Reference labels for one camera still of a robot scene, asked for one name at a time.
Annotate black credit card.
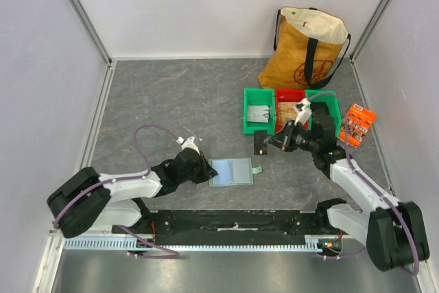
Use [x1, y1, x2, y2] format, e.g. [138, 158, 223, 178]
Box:
[253, 130, 268, 155]

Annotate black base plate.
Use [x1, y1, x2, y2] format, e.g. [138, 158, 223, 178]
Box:
[129, 210, 340, 239]

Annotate orange packet box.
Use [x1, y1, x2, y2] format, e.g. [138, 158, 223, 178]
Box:
[338, 103, 377, 148]

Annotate light green card holder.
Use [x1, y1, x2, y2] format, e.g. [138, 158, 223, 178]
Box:
[209, 157, 262, 187]

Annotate green bin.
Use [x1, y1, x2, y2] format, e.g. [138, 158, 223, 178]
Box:
[305, 89, 342, 137]
[243, 88, 276, 135]

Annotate brown cards in bin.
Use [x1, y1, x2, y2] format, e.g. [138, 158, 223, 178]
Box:
[277, 102, 298, 127]

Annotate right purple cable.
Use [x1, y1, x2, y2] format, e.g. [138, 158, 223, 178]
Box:
[308, 91, 421, 275]

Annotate aluminium frame rail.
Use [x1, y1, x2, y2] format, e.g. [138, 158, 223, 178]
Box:
[47, 209, 423, 239]

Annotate grey cable duct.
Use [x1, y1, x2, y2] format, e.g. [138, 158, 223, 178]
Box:
[63, 236, 322, 253]

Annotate right green bin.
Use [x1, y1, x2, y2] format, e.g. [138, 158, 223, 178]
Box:
[305, 89, 342, 137]

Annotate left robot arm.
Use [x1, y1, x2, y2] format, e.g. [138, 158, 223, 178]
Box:
[47, 148, 218, 238]

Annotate red bin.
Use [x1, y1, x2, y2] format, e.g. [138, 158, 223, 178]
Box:
[275, 89, 305, 132]

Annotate silver cards in bin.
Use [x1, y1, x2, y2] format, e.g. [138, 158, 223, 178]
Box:
[246, 105, 270, 123]

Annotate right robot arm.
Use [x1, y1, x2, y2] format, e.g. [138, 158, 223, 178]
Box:
[264, 110, 430, 275]

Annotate yellow tote bag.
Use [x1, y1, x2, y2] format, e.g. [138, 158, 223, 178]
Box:
[258, 6, 351, 89]

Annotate left green bin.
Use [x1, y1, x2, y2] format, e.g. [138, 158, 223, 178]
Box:
[243, 88, 276, 135]

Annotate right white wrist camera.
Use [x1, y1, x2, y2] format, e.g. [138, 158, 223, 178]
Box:
[294, 98, 312, 126]

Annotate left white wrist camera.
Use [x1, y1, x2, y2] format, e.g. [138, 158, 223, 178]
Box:
[176, 136, 200, 153]

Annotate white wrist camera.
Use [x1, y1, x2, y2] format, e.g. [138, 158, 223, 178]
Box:
[176, 136, 200, 153]
[294, 98, 312, 126]

